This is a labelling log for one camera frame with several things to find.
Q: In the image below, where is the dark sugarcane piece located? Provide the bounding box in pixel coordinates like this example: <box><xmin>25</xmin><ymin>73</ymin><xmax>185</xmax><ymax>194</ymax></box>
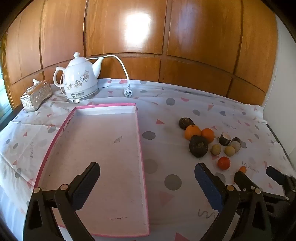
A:
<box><xmin>230</xmin><ymin>137</ymin><xmax>241</xmax><ymax>153</ymax></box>
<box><xmin>218</xmin><ymin>132</ymin><xmax>232</xmax><ymax>146</ymax></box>

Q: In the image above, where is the white patterned tablecloth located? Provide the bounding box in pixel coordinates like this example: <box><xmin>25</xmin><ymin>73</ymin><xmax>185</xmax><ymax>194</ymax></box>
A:
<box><xmin>0</xmin><ymin>79</ymin><xmax>292</xmax><ymax>241</ymax></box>

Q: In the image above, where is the silver kettle base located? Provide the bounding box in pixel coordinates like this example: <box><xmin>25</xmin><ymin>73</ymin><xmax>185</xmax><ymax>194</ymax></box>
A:
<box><xmin>67</xmin><ymin>88</ymin><xmax>100</xmax><ymax>103</ymax></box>

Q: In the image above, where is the wooden panelled cabinet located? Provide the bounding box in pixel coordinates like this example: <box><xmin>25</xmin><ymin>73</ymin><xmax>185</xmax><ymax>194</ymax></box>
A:
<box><xmin>0</xmin><ymin>0</ymin><xmax>278</xmax><ymax>110</ymax></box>

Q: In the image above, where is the orange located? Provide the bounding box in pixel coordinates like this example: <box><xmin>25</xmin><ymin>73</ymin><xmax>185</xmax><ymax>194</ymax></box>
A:
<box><xmin>201</xmin><ymin>128</ymin><xmax>215</xmax><ymax>144</ymax></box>
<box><xmin>184</xmin><ymin>125</ymin><xmax>201</xmax><ymax>141</ymax></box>

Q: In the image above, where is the red tomato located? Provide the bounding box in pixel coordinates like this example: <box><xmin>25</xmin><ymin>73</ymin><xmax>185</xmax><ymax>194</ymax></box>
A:
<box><xmin>217</xmin><ymin>156</ymin><xmax>231</xmax><ymax>170</ymax></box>

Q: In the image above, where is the small dark brown fruit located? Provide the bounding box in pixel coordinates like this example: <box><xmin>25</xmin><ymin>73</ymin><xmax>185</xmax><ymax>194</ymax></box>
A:
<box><xmin>179</xmin><ymin>117</ymin><xmax>195</xmax><ymax>131</ymax></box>

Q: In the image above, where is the white power cable with plug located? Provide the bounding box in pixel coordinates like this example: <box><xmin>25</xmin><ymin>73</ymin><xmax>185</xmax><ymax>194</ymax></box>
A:
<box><xmin>86</xmin><ymin>55</ymin><xmax>132</xmax><ymax>98</ymax></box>

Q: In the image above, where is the white floral ceramic kettle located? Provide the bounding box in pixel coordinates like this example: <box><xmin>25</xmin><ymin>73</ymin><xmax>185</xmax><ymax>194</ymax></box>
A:
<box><xmin>54</xmin><ymin>52</ymin><xmax>104</xmax><ymax>98</ymax></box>

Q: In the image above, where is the pink shallow tray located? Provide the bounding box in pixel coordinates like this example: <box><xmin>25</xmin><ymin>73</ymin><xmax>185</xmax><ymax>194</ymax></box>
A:
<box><xmin>34</xmin><ymin>103</ymin><xmax>150</xmax><ymax>237</ymax></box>

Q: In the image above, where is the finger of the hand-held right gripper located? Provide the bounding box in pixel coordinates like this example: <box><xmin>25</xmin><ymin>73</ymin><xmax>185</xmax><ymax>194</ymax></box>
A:
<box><xmin>234</xmin><ymin>171</ymin><xmax>289</xmax><ymax>202</ymax></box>
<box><xmin>266</xmin><ymin>166</ymin><xmax>289</xmax><ymax>187</ymax></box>

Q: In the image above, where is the large dark brown fruit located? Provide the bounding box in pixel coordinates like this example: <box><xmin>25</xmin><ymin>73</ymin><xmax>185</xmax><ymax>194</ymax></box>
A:
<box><xmin>189</xmin><ymin>135</ymin><xmax>209</xmax><ymax>158</ymax></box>

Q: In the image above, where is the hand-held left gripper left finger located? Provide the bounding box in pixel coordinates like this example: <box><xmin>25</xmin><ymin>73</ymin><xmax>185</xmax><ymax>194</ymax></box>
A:
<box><xmin>23</xmin><ymin>162</ymin><xmax>101</xmax><ymax>241</ymax></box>

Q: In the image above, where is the silver ornate tissue box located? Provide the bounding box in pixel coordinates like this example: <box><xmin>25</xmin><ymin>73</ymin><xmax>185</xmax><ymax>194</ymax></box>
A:
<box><xmin>20</xmin><ymin>81</ymin><xmax>53</xmax><ymax>113</ymax></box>

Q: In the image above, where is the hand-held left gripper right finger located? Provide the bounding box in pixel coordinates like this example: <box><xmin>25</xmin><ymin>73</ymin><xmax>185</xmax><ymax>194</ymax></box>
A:
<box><xmin>194</xmin><ymin>162</ymin><xmax>273</xmax><ymax>241</ymax></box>

